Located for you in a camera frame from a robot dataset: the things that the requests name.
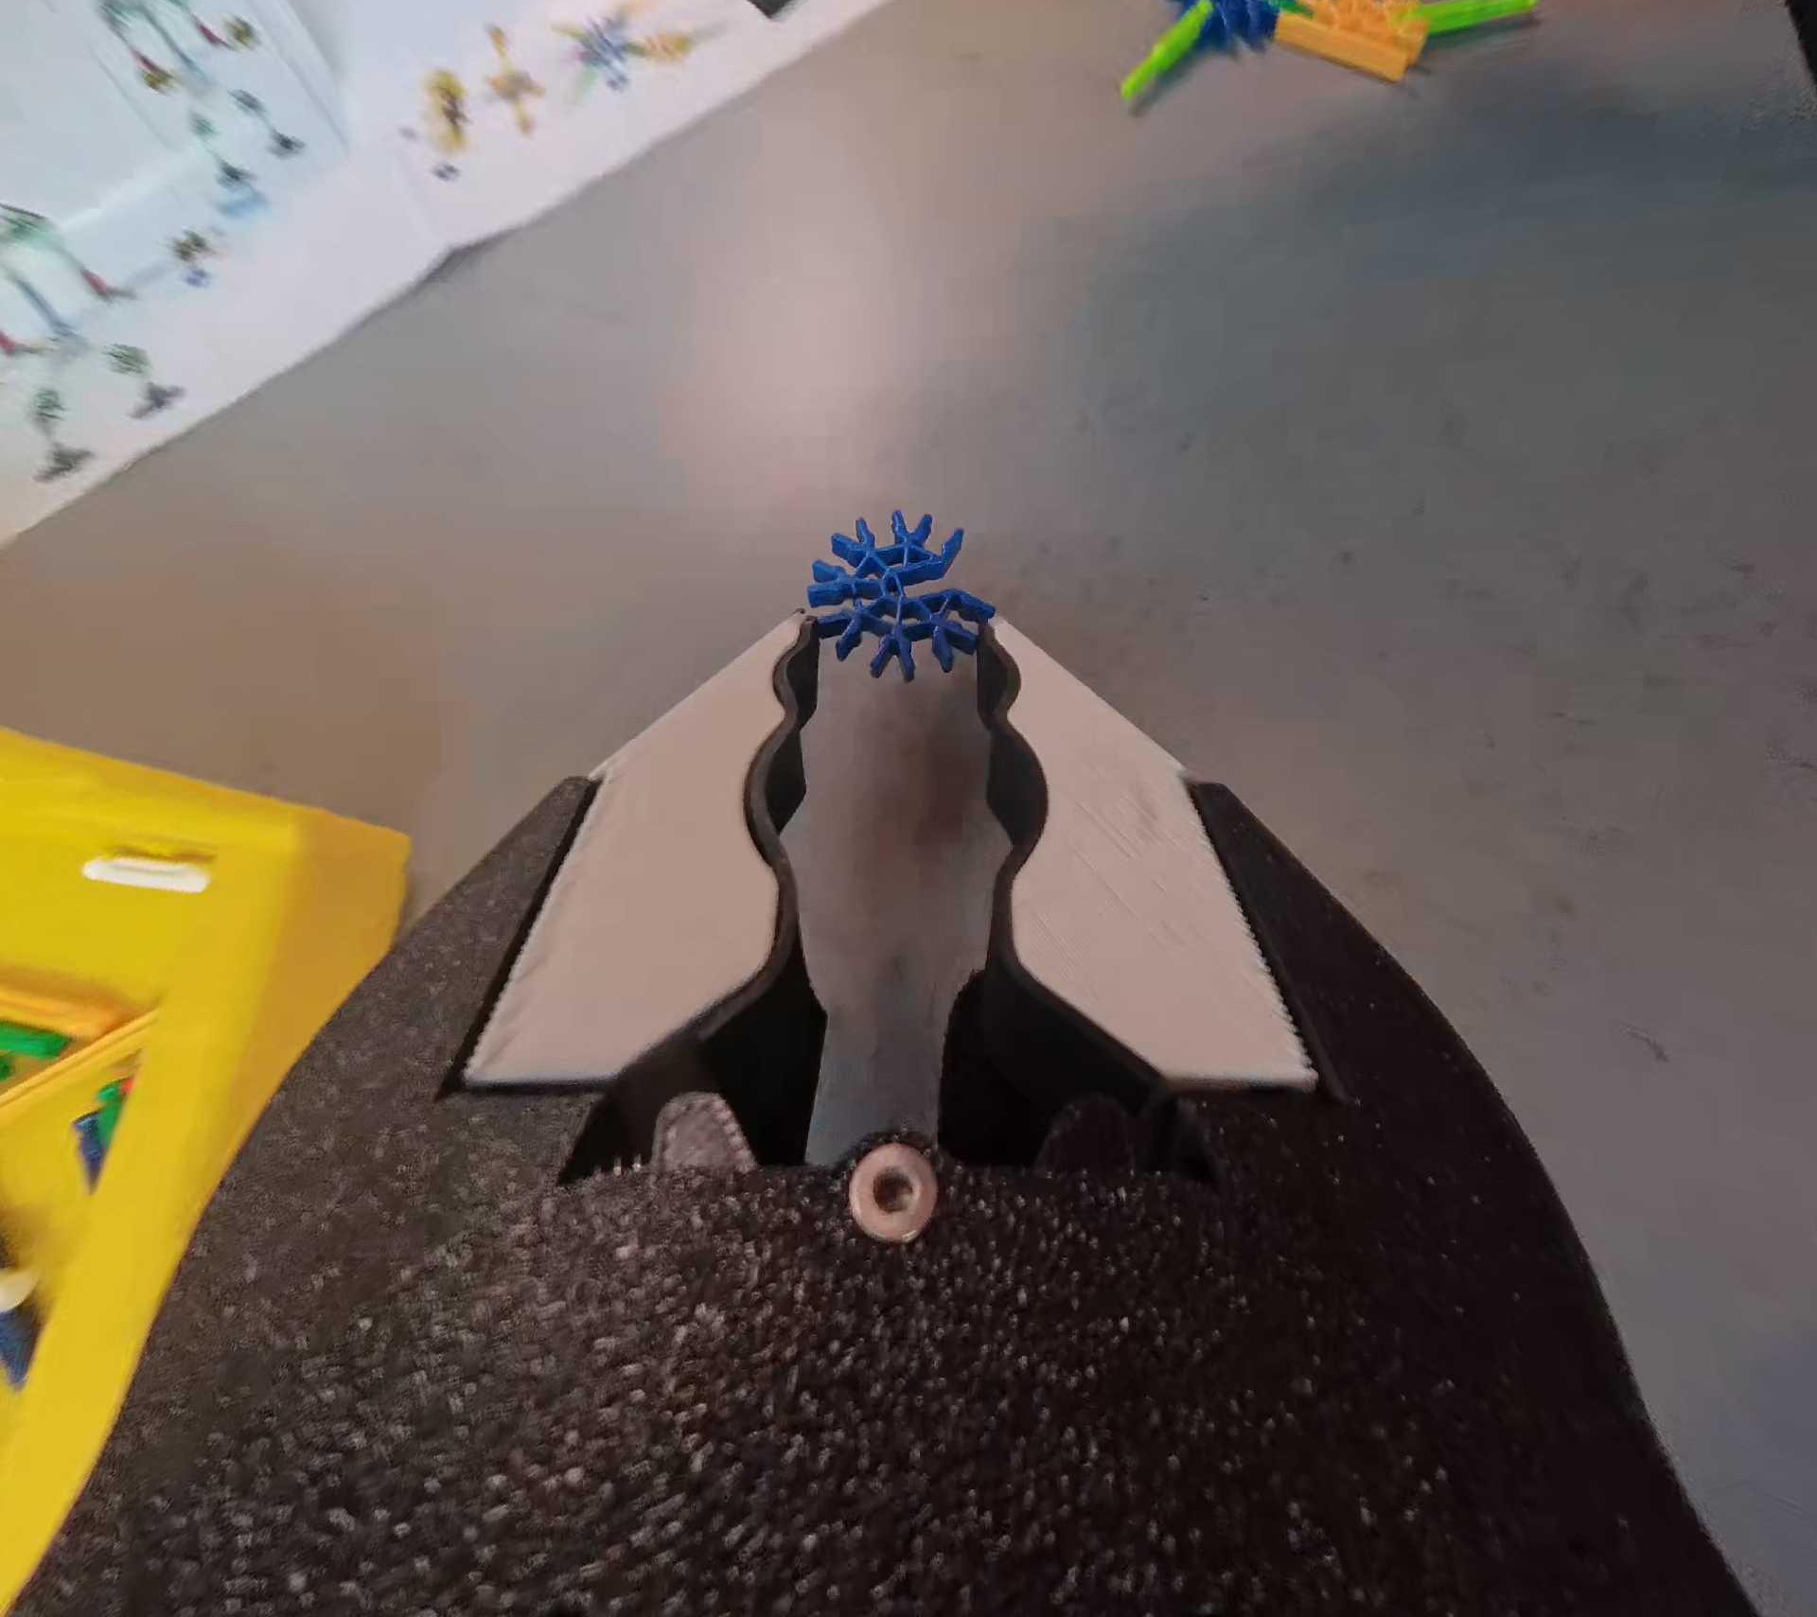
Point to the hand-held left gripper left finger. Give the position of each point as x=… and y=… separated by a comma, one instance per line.
x=638, y=936

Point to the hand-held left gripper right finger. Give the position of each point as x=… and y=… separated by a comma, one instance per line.
x=1149, y=936

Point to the light green rod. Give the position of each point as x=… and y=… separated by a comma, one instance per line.
x=1477, y=11
x=1164, y=50

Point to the orange fan connector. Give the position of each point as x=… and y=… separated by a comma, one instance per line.
x=1363, y=35

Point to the yellow plastic bin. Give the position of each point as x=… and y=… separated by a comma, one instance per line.
x=212, y=936

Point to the grey desk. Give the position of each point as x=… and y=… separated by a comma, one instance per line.
x=1278, y=510

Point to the pile of toy building pieces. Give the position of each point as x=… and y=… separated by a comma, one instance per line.
x=85, y=1122

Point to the printed instruction sheet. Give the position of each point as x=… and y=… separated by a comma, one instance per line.
x=284, y=84

